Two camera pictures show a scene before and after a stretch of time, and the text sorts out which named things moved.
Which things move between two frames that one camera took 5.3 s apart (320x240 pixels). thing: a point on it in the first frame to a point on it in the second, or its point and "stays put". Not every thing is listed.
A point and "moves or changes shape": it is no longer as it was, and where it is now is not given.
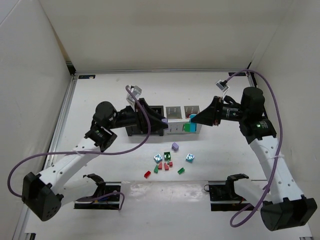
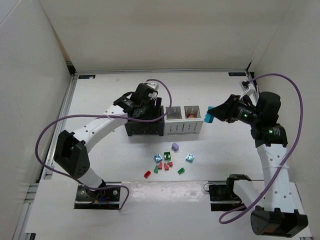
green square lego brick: x=167 y=156 stays put
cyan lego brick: x=193 y=126 moves or changes shape
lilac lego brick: x=175 y=146 stays put
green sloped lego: x=156 y=170 stays put
